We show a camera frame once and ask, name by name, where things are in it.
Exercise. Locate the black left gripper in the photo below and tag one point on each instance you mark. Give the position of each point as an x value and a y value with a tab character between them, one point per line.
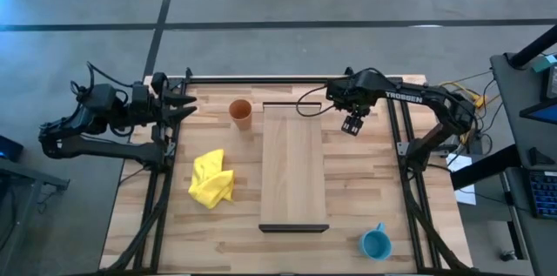
145	104

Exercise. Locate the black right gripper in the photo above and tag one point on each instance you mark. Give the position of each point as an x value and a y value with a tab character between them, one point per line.
352	89

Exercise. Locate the orange plastic cup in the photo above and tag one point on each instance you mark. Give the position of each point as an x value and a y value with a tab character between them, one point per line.
240	110

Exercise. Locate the blue plastic mug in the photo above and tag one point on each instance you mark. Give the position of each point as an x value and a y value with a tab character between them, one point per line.
375	245

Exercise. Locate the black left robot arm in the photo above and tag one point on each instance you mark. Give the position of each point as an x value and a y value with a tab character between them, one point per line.
109	150

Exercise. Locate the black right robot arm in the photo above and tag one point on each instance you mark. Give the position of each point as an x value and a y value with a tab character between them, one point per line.
435	95

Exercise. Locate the yellow cloth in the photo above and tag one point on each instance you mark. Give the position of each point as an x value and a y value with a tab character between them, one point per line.
211	184

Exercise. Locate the white paper sheet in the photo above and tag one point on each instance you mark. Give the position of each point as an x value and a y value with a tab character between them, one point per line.
466	195

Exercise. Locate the black desk beam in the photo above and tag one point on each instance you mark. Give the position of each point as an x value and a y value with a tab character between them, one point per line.
483	167

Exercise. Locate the grey side stand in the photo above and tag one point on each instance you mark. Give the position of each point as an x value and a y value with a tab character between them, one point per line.
30	178

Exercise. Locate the grey desk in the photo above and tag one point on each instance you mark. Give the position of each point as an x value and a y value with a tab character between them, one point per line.
518	93

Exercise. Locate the blue-lit black device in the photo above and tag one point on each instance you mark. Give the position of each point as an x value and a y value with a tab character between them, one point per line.
8	150

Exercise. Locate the blue screen laptop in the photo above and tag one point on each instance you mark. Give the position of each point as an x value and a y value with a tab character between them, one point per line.
544	112

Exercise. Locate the black pole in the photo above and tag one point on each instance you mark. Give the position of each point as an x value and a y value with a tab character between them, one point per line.
533	51

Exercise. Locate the teal box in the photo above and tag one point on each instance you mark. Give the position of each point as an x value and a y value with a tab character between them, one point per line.
544	63

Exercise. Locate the black caster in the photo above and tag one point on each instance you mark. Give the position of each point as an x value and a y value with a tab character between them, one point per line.
508	256

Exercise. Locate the black keyboard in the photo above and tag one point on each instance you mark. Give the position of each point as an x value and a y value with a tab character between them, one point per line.
544	193

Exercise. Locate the black aluminium table frame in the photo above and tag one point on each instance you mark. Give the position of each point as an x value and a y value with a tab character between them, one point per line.
261	80

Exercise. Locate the black triangular bracket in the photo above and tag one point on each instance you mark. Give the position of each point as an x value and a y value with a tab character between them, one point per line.
538	157

